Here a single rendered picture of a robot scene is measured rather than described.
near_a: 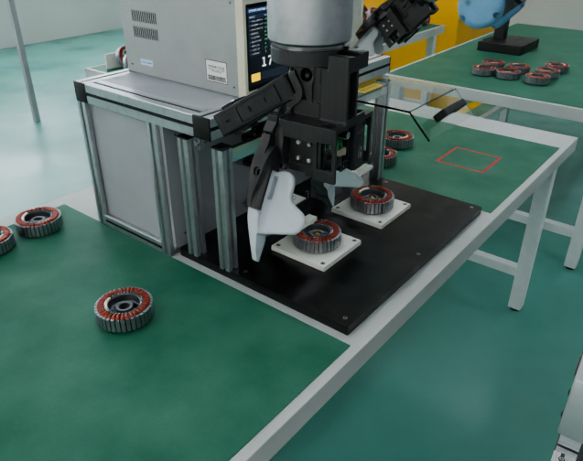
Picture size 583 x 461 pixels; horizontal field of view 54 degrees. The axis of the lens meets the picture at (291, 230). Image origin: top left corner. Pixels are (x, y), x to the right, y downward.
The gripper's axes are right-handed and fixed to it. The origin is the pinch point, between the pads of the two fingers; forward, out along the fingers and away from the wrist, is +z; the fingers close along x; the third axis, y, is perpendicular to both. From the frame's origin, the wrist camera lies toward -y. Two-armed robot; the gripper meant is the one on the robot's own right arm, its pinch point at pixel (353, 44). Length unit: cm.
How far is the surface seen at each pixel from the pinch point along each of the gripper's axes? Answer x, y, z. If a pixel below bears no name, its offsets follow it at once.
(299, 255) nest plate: -27.4, 33.2, 24.6
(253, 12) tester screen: -25.8, -11.5, -1.4
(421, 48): 327, -50, 152
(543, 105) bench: 137, 38, 26
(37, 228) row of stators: -57, -8, 66
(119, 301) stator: -62, 21, 39
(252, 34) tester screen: -26.3, -8.6, 1.5
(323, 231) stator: -19.3, 31.7, 22.3
